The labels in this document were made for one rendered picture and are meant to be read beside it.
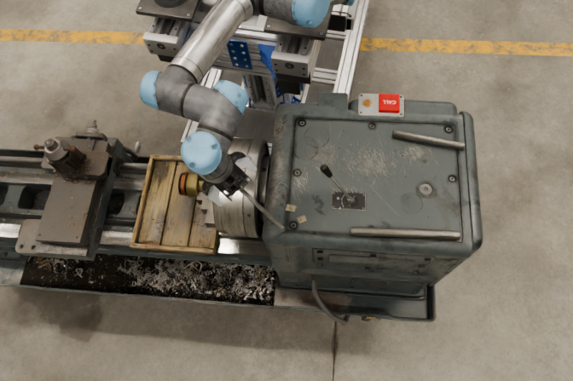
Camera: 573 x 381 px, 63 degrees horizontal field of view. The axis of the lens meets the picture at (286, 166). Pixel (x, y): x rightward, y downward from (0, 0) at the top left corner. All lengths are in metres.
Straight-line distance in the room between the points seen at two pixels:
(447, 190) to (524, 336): 1.43
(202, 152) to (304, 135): 0.54
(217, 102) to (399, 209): 0.61
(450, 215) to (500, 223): 1.44
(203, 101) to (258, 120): 1.69
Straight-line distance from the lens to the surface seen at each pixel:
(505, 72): 3.22
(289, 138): 1.38
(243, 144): 1.44
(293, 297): 1.96
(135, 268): 2.08
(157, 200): 1.79
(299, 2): 1.17
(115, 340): 2.69
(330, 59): 2.83
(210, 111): 0.94
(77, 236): 1.77
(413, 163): 1.36
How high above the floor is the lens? 2.47
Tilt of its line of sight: 66 degrees down
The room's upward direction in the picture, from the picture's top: 10 degrees counter-clockwise
